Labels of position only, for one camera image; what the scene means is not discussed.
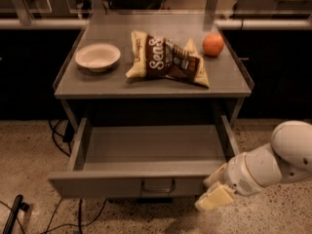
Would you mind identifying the black object on floor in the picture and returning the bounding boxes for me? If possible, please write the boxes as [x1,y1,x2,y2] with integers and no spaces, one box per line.
[2,194,30,234]

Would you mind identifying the grey metal cabinet table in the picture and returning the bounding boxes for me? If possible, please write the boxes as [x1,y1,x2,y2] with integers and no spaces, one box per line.
[53,13,254,132]

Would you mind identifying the orange fruit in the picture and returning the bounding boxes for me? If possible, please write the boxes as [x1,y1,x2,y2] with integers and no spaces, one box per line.
[202,33,224,57]

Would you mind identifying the grey top drawer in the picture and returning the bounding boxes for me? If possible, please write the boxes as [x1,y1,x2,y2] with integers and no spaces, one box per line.
[49,115,240,199]

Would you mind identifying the white horizontal rail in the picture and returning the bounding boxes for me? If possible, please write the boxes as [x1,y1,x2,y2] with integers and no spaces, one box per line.
[0,19,312,30]

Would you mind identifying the metal drawer handle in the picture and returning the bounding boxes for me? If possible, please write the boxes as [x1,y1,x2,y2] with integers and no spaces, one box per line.
[140,179,176,193]

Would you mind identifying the black floor cable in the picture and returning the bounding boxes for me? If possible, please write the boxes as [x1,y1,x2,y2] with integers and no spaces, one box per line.
[38,197,108,234]

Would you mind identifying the brown and cream chip bag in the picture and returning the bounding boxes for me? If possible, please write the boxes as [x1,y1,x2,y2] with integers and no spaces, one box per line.
[126,30,210,88]

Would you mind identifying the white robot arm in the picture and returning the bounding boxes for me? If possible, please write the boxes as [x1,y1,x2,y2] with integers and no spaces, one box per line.
[195,121,312,211]

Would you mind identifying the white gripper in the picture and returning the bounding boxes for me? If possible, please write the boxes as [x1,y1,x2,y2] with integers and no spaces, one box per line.
[195,144,282,211]

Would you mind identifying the black cables under table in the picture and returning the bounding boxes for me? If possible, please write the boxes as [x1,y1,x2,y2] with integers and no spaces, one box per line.
[48,118,75,157]

